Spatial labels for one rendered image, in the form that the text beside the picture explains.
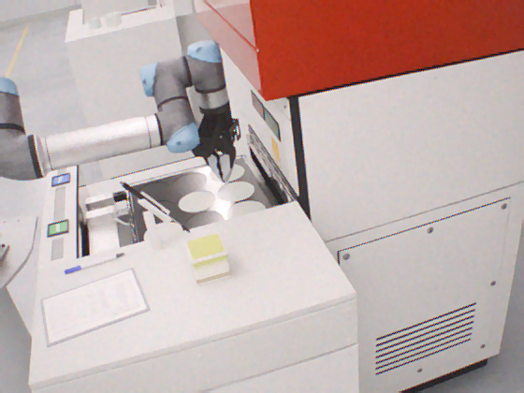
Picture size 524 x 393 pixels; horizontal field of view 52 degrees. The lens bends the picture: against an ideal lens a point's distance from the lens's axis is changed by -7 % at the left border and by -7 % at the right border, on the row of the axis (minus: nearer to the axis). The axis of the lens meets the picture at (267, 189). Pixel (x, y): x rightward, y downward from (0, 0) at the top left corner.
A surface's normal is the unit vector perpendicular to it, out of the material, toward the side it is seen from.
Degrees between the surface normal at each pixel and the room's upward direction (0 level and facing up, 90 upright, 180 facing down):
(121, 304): 0
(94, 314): 0
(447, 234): 90
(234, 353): 90
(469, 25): 90
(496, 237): 90
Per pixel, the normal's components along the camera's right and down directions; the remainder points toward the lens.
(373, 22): 0.29, 0.48
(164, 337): -0.12, -0.84
